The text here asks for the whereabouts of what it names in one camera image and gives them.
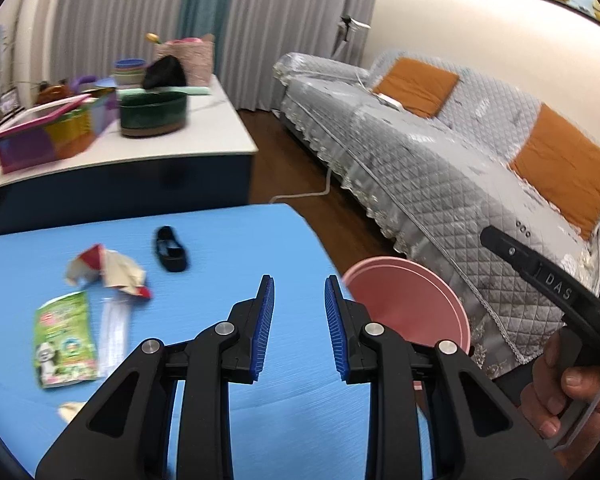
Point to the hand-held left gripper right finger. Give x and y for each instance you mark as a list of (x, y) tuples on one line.
[(332, 325)]

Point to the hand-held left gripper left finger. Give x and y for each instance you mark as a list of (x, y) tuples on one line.
[(265, 320)]

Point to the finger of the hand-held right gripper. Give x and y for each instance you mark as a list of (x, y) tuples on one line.
[(505, 247)]

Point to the pink plastic basin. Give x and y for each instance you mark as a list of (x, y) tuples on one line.
[(405, 300)]

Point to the black shoe-shaped object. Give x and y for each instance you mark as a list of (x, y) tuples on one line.
[(170, 255)]

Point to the cream paper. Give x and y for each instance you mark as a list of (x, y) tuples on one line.
[(125, 272)]

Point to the clear plastic wrapper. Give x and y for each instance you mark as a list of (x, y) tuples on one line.
[(114, 335)]

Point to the red and white carton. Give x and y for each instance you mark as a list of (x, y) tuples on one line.
[(85, 265)]

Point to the green snack packet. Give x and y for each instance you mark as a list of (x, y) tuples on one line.
[(65, 340)]

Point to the cream paper scrap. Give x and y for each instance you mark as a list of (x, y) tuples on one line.
[(70, 411)]

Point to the person's right hand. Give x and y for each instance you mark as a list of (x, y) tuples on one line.
[(540, 400)]

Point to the blue printed tablecloth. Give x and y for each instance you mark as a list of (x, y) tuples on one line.
[(220, 250)]

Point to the orange cushion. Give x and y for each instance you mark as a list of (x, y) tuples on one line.
[(415, 85), (565, 170)]

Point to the grey quilted sofa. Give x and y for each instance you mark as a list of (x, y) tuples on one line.
[(420, 175)]

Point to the white power strip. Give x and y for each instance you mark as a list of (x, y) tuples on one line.
[(389, 100)]

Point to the white-topped coffee table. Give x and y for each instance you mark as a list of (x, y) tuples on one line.
[(180, 150)]

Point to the dark green round container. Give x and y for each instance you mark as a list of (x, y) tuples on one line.
[(152, 115)]

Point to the mint green cloth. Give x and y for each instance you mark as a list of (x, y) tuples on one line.
[(195, 91)]

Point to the black hat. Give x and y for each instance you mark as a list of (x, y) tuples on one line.
[(165, 72)]

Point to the pink quilted basket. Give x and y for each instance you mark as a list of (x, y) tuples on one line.
[(197, 60)]

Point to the white floor lamp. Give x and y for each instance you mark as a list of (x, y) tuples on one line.
[(351, 25)]

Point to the stack of coloured bowls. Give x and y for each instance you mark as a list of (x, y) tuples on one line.
[(129, 72)]

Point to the colourful tin box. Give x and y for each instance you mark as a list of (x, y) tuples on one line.
[(45, 140)]

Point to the grey curtain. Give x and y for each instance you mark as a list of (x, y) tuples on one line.
[(300, 25), (115, 10)]

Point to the purple plastic item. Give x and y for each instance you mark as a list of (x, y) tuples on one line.
[(80, 82)]

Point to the yellow flower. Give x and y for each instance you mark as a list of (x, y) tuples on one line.
[(153, 38)]

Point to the brown teapot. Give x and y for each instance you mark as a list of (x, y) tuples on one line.
[(52, 94)]

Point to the teal curtain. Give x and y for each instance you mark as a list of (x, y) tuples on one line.
[(207, 5)]

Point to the small photo frame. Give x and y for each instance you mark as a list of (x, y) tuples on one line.
[(9, 100)]

